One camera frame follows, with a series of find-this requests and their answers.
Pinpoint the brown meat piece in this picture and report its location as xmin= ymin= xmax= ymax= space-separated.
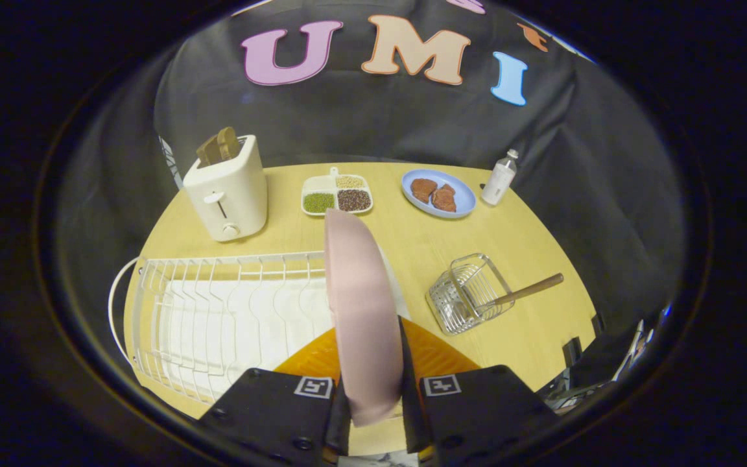
xmin=431 ymin=184 xmax=458 ymax=213
xmin=410 ymin=178 xmax=438 ymax=204

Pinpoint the white bottle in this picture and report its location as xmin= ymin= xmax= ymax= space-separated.
xmin=480 ymin=149 xmax=519 ymax=206

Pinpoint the pink plate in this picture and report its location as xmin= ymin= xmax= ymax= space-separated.
xmin=324 ymin=208 xmax=405 ymax=428

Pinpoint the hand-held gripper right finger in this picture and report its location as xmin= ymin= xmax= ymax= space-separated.
xmin=398 ymin=316 xmax=559 ymax=467

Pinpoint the brown toast slice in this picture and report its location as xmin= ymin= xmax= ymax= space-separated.
xmin=217 ymin=126 xmax=240 ymax=162
xmin=196 ymin=135 xmax=222 ymax=167

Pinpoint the white wire dish rack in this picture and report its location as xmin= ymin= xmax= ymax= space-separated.
xmin=108 ymin=245 xmax=410 ymax=405

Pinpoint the white divided tray with beans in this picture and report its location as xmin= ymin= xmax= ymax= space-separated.
xmin=301 ymin=167 xmax=374 ymax=216

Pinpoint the black backdrop cloth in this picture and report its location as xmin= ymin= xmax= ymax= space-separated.
xmin=56 ymin=0 xmax=685 ymax=338

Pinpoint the silver wire basket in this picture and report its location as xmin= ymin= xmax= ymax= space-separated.
xmin=425 ymin=253 xmax=516 ymax=336

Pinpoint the blue plate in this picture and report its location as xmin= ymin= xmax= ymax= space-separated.
xmin=401 ymin=169 xmax=477 ymax=219

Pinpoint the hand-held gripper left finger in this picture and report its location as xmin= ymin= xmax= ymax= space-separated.
xmin=198 ymin=326 xmax=352 ymax=467

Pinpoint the white toaster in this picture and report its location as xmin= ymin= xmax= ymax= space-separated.
xmin=183 ymin=134 xmax=268 ymax=243

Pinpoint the wooden handled spoon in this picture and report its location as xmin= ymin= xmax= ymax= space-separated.
xmin=477 ymin=273 xmax=565 ymax=311

